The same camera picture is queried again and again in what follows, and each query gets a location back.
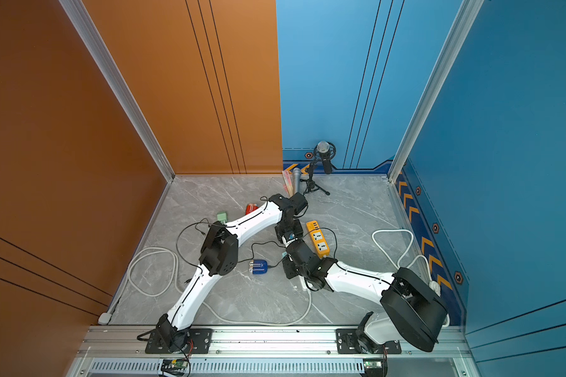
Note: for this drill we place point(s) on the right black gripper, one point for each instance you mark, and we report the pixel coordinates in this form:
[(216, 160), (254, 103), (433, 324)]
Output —
[(288, 273)]

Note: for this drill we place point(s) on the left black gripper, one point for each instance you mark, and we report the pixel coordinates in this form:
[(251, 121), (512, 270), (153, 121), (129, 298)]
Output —
[(300, 230)]

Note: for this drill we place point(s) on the yellow power strip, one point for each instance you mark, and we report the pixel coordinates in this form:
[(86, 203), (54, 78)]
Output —
[(321, 246)]

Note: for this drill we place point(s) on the blue electric shaver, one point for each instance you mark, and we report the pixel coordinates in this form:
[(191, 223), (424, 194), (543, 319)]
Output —
[(258, 266)]

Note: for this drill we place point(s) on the red electric shaver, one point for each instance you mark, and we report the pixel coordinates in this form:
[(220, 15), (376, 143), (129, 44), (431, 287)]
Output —
[(251, 208)]

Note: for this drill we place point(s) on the green USB charger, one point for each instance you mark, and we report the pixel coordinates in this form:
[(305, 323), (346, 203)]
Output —
[(222, 217)]

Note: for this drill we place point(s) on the white power strip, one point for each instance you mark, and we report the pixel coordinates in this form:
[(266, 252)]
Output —
[(303, 284)]

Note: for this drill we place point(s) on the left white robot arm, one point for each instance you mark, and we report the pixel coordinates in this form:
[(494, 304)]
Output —
[(219, 256)]

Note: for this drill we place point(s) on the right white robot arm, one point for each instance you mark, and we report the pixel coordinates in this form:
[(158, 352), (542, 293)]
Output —
[(412, 310)]

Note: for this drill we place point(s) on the grey handheld microphone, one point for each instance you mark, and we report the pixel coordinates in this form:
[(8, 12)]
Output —
[(296, 179)]

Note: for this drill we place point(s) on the black microphone on tripod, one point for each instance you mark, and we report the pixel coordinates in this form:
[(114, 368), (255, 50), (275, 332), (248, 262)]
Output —
[(323, 154)]

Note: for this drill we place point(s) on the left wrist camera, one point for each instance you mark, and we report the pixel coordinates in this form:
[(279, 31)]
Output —
[(299, 204)]

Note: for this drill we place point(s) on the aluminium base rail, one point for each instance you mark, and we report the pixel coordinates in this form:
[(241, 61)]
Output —
[(262, 351)]

